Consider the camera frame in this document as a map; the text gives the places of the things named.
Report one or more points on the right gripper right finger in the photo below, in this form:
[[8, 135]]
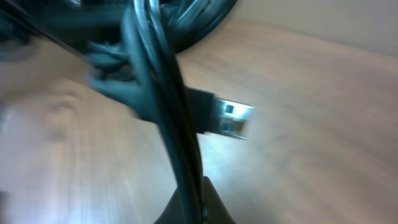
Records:
[[214, 211]]

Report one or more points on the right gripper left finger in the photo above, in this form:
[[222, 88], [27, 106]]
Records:
[[174, 211]]

